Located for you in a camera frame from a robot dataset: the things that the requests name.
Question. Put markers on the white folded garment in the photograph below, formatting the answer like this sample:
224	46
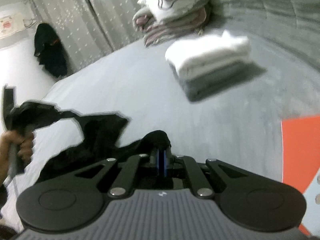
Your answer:
207	52

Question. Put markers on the light blue card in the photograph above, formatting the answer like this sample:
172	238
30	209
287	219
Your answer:
313	195

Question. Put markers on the white wall paper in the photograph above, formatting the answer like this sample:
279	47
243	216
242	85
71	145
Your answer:
10	25

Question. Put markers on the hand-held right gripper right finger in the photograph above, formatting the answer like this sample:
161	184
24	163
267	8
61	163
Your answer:
165	165

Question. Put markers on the orange paper sheet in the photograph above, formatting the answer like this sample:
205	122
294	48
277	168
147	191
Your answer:
297	145

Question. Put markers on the black garment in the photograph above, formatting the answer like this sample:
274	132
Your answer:
100	135

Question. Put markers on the white printed pillow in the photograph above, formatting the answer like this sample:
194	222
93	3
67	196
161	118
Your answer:
175	2

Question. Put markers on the grey bed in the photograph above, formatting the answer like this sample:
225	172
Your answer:
200	130

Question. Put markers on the pink grey folded quilt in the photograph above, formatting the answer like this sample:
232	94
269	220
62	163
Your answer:
172	31

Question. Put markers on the grey quilted blanket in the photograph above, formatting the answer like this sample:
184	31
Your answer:
275	12

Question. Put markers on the person's left hand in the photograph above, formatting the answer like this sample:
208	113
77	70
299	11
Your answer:
5	145

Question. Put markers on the grey folded garment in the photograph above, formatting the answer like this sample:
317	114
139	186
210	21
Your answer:
215	82

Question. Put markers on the grey star-patterned curtain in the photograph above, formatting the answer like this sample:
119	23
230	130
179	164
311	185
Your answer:
95	17

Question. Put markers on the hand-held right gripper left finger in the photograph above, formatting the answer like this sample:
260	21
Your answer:
158	163

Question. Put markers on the black hanging clothes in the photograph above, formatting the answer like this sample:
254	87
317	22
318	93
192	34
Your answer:
51	52

